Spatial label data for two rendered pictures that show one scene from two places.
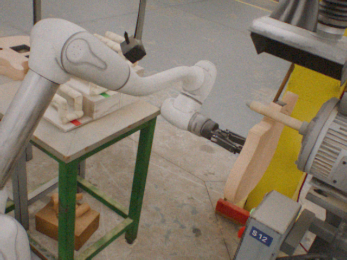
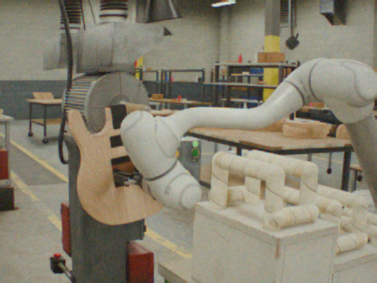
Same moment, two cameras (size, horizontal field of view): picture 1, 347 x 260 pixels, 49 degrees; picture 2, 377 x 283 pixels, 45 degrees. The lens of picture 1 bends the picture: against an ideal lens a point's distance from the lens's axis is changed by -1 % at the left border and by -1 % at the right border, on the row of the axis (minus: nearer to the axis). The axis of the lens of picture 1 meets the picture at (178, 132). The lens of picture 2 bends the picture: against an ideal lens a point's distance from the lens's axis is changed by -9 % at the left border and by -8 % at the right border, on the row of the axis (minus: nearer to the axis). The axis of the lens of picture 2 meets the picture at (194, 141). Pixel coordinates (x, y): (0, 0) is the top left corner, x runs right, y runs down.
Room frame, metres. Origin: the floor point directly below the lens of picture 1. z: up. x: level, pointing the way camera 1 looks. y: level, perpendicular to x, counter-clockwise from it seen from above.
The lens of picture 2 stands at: (2.49, 0.69, 1.34)
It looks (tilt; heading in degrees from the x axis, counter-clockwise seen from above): 7 degrees down; 209
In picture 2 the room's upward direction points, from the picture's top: 2 degrees clockwise
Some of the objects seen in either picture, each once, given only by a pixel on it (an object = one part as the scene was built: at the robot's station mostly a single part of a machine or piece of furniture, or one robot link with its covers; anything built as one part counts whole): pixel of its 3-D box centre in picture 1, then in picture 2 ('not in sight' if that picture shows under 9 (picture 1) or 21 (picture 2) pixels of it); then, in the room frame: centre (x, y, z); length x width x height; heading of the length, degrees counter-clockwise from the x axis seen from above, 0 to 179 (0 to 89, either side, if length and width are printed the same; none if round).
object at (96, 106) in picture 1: (85, 93); (312, 258); (1.51, 0.45, 0.98); 0.27 x 0.16 x 0.09; 61
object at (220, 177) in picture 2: not in sight; (219, 184); (1.64, 0.27, 1.15); 0.03 x 0.03 x 0.09
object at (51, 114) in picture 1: (58, 111); not in sight; (1.37, 0.52, 0.94); 0.27 x 0.15 x 0.01; 61
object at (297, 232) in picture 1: (298, 231); not in sight; (0.86, -0.42, 1.02); 0.19 x 0.04 x 0.04; 151
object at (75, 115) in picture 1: (72, 116); not in sight; (1.32, 0.44, 0.96); 0.11 x 0.03 x 0.03; 151
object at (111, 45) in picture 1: (108, 43); (280, 163); (1.61, 0.39, 1.20); 0.20 x 0.03 x 0.03; 60
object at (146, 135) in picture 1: (139, 185); not in sight; (1.58, 0.15, 0.45); 0.05 x 0.05 x 0.90; 61
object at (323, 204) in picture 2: not in sight; (305, 200); (1.54, 0.43, 1.12); 0.20 x 0.03 x 0.03; 60
